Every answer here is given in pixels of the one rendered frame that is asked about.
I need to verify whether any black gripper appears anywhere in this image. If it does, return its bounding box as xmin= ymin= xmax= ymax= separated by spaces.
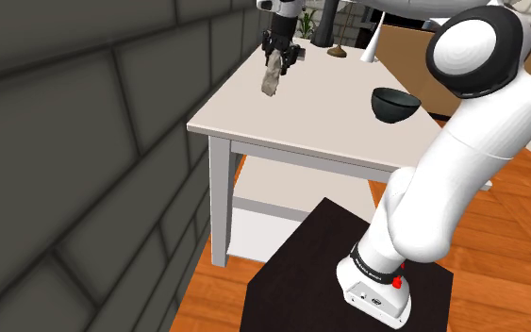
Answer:
xmin=260 ymin=13 xmax=307 ymax=76

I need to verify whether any grey-beige rough stone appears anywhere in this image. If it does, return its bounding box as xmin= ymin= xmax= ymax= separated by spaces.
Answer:
xmin=260 ymin=53 xmax=285 ymax=98

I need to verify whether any green potted plant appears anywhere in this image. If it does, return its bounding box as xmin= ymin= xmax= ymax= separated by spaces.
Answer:
xmin=296 ymin=8 xmax=318 ymax=41

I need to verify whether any black vase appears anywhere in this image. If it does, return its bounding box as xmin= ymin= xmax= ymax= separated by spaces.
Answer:
xmin=309 ymin=0 xmax=340 ymax=48

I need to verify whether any brown round-based rod stand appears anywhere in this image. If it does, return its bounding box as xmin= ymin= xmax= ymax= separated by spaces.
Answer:
xmin=326 ymin=8 xmax=353 ymax=59

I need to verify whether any white table with shelf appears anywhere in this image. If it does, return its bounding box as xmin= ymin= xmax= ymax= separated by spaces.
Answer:
xmin=186 ymin=36 xmax=494 ymax=269

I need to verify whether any white cone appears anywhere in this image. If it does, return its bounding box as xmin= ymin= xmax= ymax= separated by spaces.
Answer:
xmin=359 ymin=10 xmax=387 ymax=63

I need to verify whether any black bowl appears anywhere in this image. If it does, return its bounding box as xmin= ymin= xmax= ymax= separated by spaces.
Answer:
xmin=370 ymin=87 xmax=423 ymax=125

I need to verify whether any dark robot stand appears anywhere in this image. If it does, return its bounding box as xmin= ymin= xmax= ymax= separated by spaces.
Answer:
xmin=239 ymin=196 xmax=456 ymax=332

